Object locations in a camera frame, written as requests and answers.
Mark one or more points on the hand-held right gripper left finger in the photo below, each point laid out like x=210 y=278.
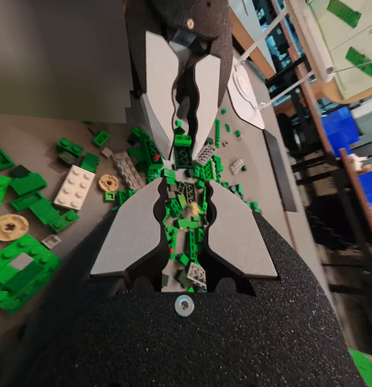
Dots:
x=131 y=232

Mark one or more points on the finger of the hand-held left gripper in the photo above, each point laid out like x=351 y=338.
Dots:
x=158 y=90
x=208 y=96

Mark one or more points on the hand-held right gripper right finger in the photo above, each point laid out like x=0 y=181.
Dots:
x=237 y=232

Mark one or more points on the pile of green toy bricks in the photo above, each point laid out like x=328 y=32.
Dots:
x=179 y=224

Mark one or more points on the dark green brick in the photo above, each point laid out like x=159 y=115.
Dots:
x=183 y=157

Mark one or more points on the grey desk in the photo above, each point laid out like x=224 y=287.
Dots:
x=28 y=136

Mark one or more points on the white flat stand base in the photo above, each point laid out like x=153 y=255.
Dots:
x=246 y=99

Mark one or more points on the tan round toy piece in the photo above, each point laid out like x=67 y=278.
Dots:
x=194 y=209
x=21 y=225
x=114 y=186

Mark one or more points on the light grey small brick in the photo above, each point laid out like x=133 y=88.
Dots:
x=204 y=154
x=236 y=166
x=196 y=273

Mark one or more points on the grey studded plate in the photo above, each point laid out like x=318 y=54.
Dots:
x=128 y=169

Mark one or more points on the wooden shelf board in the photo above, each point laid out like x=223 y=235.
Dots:
x=249 y=42

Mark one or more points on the white studded brick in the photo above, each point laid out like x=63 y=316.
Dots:
x=74 y=187

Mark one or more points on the black flat strip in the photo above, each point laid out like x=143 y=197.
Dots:
x=279 y=172

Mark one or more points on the small grey tile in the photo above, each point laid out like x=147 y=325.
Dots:
x=51 y=241
x=106 y=152

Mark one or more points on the clear acrylic rod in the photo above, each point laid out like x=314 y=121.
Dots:
x=266 y=34
x=294 y=90

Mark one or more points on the metal shelf rack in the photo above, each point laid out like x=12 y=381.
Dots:
x=309 y=90

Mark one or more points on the cream panel with wooden edge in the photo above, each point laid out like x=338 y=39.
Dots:
x=325 y=36

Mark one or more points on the blue storage bin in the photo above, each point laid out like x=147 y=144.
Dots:
x=369 y=187
x=338 y=127

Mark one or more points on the large green box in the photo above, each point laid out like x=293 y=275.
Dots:
x=364 y=370

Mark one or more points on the green frame plate assembly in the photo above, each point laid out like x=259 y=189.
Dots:
x=38 y=251

